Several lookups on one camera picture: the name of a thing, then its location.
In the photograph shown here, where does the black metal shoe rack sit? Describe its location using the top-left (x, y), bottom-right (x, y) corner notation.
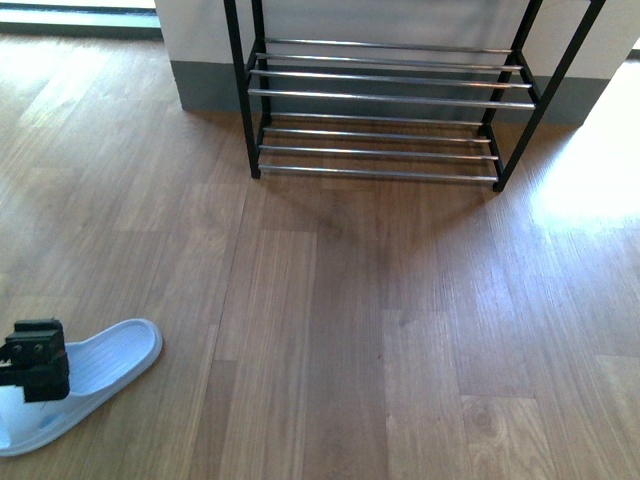
top-left (224, 1), bottom-right (604, 192)

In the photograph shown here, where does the light blue slipper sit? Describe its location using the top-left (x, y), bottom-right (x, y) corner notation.
top-left (1, 319), bottom-right (163, 457)

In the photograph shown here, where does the dark window frame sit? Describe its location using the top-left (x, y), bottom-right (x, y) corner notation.
top-left (1, 1), bottom-right (163, 41)

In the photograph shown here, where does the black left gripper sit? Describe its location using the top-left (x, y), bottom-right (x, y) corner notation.
top-left (1, 318), bottom-right (70, 403)

